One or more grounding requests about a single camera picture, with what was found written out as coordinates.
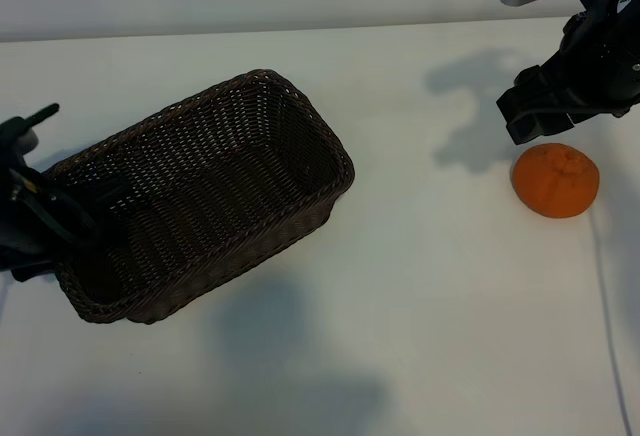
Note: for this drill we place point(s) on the dark brown wicker basket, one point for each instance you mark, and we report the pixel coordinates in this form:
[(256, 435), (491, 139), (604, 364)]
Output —
[(210, 196)]

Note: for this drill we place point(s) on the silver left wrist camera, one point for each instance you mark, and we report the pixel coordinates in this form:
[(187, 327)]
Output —
[(29, 140)]

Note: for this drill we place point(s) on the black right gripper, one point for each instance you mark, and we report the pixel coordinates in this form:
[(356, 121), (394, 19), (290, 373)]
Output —
[(600, 68)]

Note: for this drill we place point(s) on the black left camera bracket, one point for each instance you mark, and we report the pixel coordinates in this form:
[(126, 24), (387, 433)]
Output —
[(42, 113)]

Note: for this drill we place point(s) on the orange fruit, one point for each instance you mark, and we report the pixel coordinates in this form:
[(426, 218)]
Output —
[(555, 186)]

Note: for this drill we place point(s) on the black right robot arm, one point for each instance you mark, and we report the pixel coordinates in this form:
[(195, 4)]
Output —
[(625, 1)]

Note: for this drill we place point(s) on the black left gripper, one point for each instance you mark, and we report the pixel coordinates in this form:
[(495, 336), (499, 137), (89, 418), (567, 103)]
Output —
[(25, 221)]

